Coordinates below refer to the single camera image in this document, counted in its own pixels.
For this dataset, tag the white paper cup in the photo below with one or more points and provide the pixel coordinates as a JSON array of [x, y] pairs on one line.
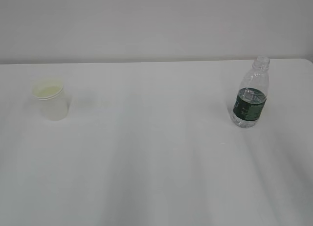
[[51, 99]]

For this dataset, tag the clear plastic water bottle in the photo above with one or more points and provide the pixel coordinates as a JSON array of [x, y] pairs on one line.
[[252, 94]]

